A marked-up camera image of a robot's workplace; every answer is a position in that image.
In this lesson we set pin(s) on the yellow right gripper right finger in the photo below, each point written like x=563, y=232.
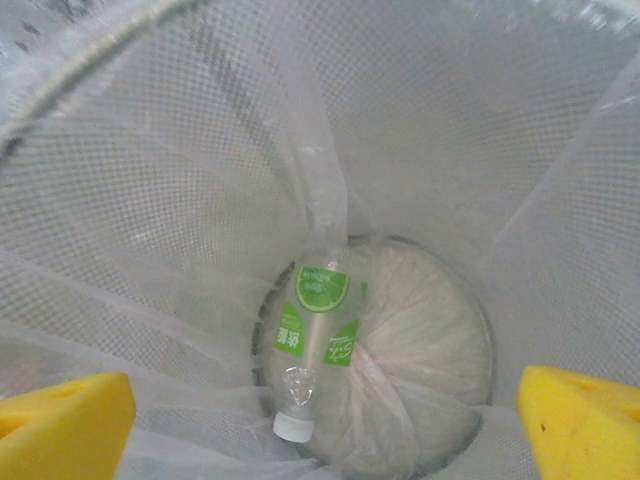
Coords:
x=580, y=430

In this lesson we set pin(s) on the clear plastic bin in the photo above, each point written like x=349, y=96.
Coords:
x=125, y=200

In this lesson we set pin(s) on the clear bottle green lime label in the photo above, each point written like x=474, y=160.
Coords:
x=315, y=290

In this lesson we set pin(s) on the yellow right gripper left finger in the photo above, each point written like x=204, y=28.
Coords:
x=65, y=430

